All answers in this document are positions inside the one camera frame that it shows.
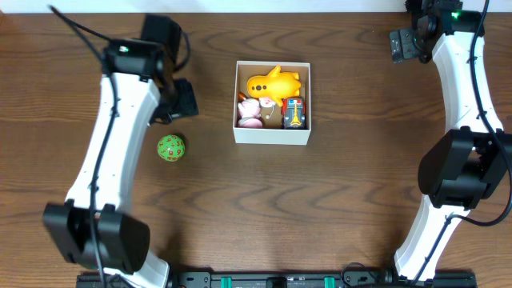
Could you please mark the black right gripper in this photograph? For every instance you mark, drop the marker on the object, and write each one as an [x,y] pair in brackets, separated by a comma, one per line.
[405,39]

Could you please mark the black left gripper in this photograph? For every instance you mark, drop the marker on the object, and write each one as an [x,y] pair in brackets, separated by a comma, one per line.
[182,101]

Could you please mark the green number ball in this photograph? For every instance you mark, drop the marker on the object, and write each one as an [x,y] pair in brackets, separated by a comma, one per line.
[171,148]

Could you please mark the pink pig toy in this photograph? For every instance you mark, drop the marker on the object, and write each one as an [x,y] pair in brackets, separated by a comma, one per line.
[249,112]

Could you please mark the orange duck toy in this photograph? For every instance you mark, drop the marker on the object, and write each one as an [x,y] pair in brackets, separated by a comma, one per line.
[276,85]

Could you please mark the red toy fire truck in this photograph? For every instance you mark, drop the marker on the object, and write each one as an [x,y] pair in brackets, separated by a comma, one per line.
[293,114]

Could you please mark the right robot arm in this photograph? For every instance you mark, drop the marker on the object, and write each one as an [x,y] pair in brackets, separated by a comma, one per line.
[466,165]

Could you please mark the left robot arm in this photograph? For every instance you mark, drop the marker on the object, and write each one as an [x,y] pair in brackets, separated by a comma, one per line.
[94,226]

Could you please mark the white cardboard box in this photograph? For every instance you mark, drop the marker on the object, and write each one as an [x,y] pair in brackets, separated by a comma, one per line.
[272,131]

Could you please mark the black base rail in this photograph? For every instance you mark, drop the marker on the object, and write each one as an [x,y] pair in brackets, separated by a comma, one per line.
[348,278]

